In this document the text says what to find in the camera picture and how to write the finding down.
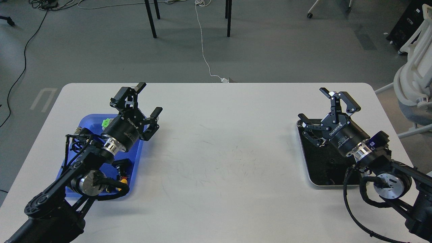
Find green plastic part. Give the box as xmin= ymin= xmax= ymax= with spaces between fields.
xmin=101 ymin=118 xmax=111 ymax=130

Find silver metal tray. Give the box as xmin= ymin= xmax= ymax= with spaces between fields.
xmin=296 ymin=120 xmax=355 ymax=189

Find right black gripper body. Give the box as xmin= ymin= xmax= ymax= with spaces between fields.
xmin=321 ymin=113 xmax=370 ymax=157

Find white office chair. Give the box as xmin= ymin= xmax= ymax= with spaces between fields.
xmin=375 ymin=3 xmax=432 ymax=139

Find black table legs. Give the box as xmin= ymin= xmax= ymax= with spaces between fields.
xmin=144 ymin=0 xmax=233 ymax=38

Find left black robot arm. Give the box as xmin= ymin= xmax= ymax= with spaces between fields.
xmin=6 ymin=82 xmax=163 ymax=243

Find black equipment case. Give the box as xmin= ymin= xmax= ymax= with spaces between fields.
xmin=386 ymin=0 xmax=432 ymax=51

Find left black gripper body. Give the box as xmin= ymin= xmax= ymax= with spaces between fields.
xmin=101 ymin=115 xmax=147 ymax=146

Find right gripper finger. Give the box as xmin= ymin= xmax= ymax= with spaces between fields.
xmin=319 ymin=87 xmax=361 ymax=126
xmin=298 ymin=113 xmax=333 ymax=147

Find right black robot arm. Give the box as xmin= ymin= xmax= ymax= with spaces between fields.
xmin=297 ymin=87 xmax=432 ymax=243

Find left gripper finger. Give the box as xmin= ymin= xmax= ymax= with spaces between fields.
xmin=138 ymin=107 xmax=163 ymax=141
xmin=110 ymin=82 xmax=146 ymax=117

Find black floor cable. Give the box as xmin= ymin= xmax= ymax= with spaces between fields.
xmin=0 ymin=0 xmax=78 ymax=129

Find black push button switch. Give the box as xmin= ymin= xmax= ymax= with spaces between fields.
xmin=112 ymin=158 xmax=132 ymax=177

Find white floor cable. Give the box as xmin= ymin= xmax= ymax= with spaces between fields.
xmin=195 ymin=0 xmax=230 ymax=83

